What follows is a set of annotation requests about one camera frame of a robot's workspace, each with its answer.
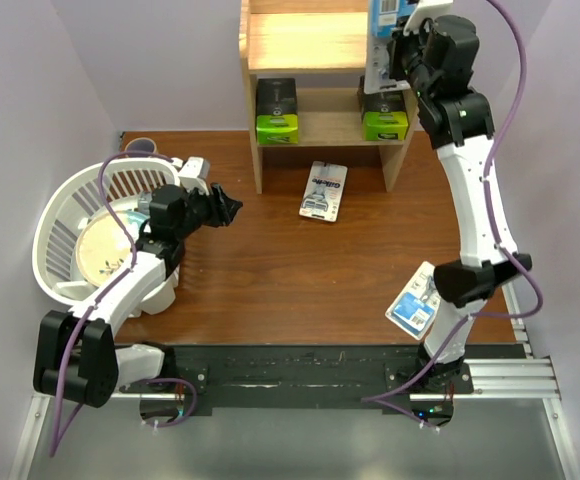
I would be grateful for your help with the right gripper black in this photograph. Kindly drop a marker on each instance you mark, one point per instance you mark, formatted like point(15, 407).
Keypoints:
point(400, 41)

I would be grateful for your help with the blue razor blister pack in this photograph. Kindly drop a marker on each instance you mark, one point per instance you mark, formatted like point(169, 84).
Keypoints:
point(384, 17)
point(416, 306)

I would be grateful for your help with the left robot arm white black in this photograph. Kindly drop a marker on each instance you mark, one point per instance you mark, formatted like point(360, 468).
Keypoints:
point(76, 355)

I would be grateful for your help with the black green razor box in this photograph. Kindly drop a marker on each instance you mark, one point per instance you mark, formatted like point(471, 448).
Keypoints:
point(383, 114)
point(276, 118)

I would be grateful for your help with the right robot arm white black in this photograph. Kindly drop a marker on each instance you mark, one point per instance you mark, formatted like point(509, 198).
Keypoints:
point(461, 131)

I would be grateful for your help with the white bowl under basket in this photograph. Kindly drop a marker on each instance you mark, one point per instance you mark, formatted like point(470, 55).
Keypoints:
point(159, 299)

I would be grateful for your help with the grey cup in basket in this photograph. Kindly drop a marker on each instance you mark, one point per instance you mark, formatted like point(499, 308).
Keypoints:
point(143, 202)

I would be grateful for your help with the cream and teal plate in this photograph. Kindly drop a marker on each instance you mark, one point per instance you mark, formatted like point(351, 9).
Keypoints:
point(101, 249)

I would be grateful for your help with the white plastic slatted basket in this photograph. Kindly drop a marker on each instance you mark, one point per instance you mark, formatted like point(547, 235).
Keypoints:
point(81, 198)

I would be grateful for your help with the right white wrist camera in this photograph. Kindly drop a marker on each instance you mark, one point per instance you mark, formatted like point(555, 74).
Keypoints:
point(424, 10)

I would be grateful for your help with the aluminium frame rail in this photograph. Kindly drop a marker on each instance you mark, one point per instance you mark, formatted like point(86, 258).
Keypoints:
point(278, 277)

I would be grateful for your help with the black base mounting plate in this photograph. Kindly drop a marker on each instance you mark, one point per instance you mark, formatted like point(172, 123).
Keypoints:
point(306, 377)

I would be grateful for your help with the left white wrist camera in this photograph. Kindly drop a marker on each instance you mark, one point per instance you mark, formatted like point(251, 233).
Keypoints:
point(192, 173)

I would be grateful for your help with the white Gillette razor blister pack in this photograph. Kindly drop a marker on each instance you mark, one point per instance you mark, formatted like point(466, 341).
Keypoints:
point(323, 192)

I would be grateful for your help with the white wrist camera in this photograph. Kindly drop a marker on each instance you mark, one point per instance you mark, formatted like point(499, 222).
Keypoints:
point(192, 173)
point(424, 10)

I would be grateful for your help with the purple and pink mug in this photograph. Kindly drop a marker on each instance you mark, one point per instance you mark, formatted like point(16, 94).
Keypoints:
point(142, 144)

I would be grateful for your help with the wooden two-tier shelf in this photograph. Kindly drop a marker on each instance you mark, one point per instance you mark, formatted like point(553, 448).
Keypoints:
point(291, 38)

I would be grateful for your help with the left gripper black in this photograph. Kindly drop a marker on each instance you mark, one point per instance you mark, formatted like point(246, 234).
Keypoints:
point(229, 207)

